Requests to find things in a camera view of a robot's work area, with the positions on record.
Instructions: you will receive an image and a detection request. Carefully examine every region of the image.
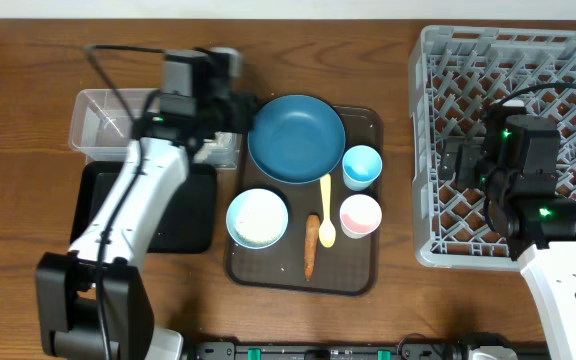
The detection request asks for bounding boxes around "pink white cup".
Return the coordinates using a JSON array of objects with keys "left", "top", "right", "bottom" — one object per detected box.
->
[{"left": 339, "top": 194, "right": 382, "bottom": 239}]

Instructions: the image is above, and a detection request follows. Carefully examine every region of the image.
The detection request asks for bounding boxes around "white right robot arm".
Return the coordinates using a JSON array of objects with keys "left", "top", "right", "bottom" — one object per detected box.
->
[{"left": 439, "top": 108, "right": 576, "bottom": 359}]

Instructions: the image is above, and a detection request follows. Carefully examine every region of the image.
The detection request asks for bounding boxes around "clear plastic bin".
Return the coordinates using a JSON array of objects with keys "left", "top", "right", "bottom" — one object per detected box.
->
[{"left": 69, "top": 89, "right": 241, "bottom": 169}]

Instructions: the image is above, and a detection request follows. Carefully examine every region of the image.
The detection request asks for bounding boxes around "dark blue plate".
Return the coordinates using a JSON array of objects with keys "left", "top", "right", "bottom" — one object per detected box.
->
[{"left": 247, "top": 95, "right": 346, "bottom": 184}]

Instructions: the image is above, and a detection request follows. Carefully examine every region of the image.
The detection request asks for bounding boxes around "light blue rice bowl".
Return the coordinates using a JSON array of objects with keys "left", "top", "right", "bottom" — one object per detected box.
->
[{"left": 226, "top": 188, "right": 289, "bottom": 250}]

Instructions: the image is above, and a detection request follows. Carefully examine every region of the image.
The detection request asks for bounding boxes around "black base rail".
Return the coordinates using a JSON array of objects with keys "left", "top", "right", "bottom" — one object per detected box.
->
[{"left": 181, "top": 342, "right": 470, "bottom": 360}]

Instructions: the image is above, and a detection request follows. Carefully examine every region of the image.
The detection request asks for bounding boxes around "black tray bin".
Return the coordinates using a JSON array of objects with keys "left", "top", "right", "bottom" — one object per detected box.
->
[{"left": 70, "top": 161, "right": 217, "bottom": 254}]

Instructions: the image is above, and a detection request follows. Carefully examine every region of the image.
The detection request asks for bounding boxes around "brown serving tray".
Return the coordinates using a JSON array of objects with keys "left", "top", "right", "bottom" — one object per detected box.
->
[{"left": 223, "top": 104, "right": 385, "bottom": 297}]

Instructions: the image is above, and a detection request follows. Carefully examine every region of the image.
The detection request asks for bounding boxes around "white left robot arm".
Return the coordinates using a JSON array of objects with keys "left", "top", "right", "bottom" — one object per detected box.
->
[{"left": 35, "top": 90, "right": 259, "bottom": 359}]

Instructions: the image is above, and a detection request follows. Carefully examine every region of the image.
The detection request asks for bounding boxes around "light blue cup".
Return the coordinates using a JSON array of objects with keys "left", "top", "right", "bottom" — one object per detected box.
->
[{"left": 342, "top": 145, "right": 383, "bottom": 191}]

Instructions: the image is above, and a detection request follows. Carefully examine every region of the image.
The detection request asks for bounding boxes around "orange carrot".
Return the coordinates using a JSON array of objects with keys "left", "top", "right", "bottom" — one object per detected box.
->
[{"left": 304, "top": 214, "right": 320, "bottom": 281}]

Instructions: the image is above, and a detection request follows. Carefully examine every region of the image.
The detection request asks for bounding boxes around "yellow plastic spoon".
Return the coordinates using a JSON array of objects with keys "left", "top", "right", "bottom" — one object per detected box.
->
[{"left": 319, "top": 174, "right": 336, "bottom": 248}]

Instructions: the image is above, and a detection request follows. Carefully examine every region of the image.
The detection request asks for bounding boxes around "grey dishwasher rack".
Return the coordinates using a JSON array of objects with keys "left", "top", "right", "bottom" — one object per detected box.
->
[{"left": 409, "top": 25, "right": 576, "bottom": 271}]

